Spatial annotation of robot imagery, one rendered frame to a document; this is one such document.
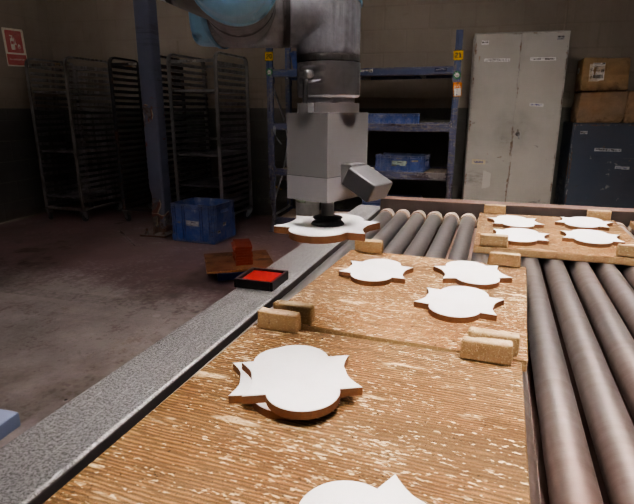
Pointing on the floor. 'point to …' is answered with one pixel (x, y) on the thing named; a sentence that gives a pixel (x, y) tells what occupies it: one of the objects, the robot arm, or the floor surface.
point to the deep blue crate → (203, 220)
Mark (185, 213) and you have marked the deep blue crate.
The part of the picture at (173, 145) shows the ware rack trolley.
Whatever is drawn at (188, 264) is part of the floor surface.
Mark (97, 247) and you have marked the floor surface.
